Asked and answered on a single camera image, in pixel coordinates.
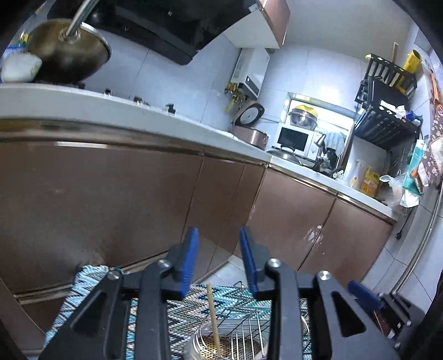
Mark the white bowl on counter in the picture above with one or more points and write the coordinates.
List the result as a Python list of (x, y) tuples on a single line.
[(20, 68)]

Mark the wire utensil holder basket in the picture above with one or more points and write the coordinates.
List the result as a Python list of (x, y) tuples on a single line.
[(241, 329)]

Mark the clear spray bottle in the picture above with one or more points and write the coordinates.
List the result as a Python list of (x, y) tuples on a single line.
[(357, 173)]

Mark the bamboo chopstick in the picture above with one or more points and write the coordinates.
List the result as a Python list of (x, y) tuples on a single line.
[(213, 319)]

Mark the yellow detergent bottle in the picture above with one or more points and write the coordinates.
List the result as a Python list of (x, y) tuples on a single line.
[(370, 182)]

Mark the black wall dish rack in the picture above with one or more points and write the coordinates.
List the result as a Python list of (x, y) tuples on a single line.
[(383, 109)]

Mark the zigzag patterned table cloth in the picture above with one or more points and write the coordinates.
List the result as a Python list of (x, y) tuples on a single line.
[(183, 316)]

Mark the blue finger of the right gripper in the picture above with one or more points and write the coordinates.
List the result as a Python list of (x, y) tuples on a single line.
[(365, 297)]

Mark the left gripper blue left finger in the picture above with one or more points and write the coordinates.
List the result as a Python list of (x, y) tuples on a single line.
[(98, 328)]

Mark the white microwave oven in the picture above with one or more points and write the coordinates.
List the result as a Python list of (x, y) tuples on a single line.
[(300, 141)]

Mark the pink rice cooker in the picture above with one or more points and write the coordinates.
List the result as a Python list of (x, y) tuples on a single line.
[(243, 125)]

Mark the brass wok with handle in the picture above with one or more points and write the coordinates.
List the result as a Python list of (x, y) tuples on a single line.
[(70, 49)]

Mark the white water heater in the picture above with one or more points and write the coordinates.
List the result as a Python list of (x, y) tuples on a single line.
[(250, 70)]

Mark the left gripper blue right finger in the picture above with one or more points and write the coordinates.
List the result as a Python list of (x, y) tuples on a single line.
[(338, 326)]

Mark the grey hanging towel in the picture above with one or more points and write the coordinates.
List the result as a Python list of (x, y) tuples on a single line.
[(335, 141)]

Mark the gas stove top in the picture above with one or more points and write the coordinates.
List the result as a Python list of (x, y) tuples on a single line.
[(106, 99)]

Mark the floral apron hanging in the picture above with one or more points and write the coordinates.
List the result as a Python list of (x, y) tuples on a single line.
[(430, 167)]

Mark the yellow roll on rack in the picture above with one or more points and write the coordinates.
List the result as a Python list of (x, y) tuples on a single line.
[(411, 65)]

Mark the steel pan lid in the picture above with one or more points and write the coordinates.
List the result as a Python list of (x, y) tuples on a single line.
[(285, 155)]

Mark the black range hood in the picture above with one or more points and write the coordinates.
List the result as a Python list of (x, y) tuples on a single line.
[(177, 30)]

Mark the steel pot yellow lid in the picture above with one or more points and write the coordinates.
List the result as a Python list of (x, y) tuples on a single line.
[(304, 117)]

